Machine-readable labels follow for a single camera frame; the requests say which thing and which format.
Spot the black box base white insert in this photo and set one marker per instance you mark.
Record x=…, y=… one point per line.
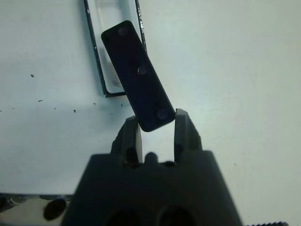
x=103, y=35

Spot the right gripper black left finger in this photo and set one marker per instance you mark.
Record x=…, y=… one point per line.
x=129, y=141

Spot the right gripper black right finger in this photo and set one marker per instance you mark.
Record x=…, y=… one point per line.
x=185, y=136

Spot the slim black camera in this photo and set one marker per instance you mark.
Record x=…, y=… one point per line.
x=138, y=77

